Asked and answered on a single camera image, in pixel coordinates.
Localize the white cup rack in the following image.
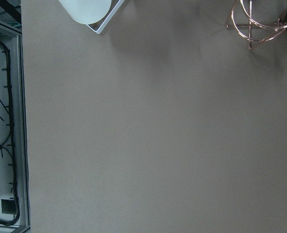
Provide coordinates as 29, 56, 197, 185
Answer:
86, 0, 125, 34

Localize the white cup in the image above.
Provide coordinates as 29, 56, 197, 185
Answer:
59, 0, 112, 24

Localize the copper wire bottle rack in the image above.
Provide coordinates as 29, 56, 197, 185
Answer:
224, 0, 287, 50

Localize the black cable on frame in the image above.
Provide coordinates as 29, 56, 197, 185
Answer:
0, 38, 21, 224

